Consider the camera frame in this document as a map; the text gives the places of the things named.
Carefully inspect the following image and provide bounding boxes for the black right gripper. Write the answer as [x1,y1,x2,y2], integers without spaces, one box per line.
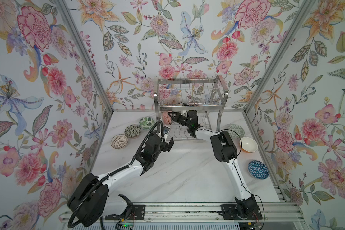
[168,112,192,129]

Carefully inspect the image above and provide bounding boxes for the dark floral bowl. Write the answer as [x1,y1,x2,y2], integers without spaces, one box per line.
[162,111,170,126]

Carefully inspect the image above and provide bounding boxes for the plain white bowl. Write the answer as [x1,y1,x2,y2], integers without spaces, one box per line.
[239,137,258,153]

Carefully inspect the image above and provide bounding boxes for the dark patterned bowl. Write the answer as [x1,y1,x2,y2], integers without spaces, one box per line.
[167,112,173,125]

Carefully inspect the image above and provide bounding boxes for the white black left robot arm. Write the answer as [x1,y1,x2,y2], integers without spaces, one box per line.
[67,126,174,229]

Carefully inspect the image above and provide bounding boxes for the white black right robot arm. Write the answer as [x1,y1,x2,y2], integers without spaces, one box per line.
[167,110,258,219]

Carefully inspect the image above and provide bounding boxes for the steel two-tier dish rack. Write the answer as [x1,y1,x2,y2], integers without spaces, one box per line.
[153,75,229,140]

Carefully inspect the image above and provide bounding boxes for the green leaf pattern bowl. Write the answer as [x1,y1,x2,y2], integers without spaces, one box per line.
[139,117,155,130]

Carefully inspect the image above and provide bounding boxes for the dark speckled pattern bowl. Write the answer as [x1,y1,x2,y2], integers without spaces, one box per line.
[124,124,141,138]

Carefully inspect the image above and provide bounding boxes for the white lattice pattern bowl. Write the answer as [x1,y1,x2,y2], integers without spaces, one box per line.
[110,134,128,149]

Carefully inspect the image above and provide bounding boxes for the pale green patterned bowl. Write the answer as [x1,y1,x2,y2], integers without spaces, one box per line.
[228,124,245,140]

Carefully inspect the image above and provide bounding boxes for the blue geometric pattern bowl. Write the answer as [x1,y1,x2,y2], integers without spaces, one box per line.
[248,160,269,180]

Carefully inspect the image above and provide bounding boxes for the black corrugated left cable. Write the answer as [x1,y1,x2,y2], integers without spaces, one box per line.
[67,120,164,229]

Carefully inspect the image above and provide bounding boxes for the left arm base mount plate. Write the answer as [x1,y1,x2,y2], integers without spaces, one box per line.
[104,205,146,220]

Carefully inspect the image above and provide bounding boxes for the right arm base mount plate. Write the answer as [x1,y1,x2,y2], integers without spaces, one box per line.
[218,204,263,220]

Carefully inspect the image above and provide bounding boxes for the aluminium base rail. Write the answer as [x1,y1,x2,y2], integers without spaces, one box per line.
[58,202,305,223]

